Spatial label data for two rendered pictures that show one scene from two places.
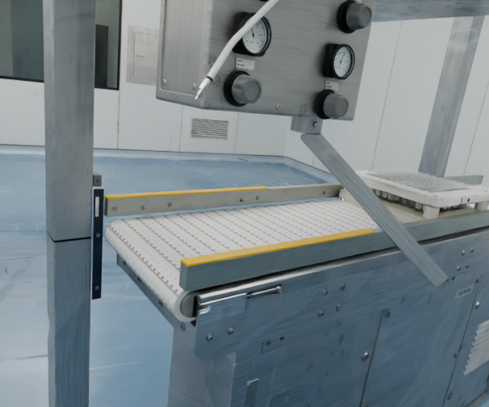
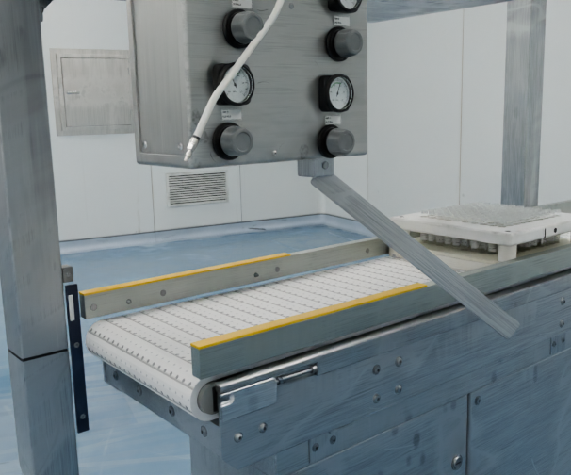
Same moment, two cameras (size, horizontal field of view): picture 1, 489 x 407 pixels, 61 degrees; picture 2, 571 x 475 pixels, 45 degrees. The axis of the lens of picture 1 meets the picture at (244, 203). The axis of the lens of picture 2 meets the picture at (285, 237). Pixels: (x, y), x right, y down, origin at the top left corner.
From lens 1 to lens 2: 21 cm
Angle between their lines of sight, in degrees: 5
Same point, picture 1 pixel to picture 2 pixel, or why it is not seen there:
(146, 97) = (91, 154)
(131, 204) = (114, 299)
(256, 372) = not seen: outside the picture
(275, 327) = (318, 420)
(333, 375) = not seen: outside the picture
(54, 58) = (2, 132)
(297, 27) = (282, 67)
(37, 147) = not seen: outside the picture
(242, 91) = (232, 144)
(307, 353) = (371, 461)
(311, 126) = (320, 167)
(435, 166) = (522, 193)
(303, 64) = (295, 103)
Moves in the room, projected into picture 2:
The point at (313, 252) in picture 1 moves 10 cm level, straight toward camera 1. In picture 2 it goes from (350, 319) to (344, 348)
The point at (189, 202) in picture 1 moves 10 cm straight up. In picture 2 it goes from (187, 286) to (184, 216)
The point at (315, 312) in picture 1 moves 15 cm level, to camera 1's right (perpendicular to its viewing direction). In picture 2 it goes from (369, 398) to (492, 394)
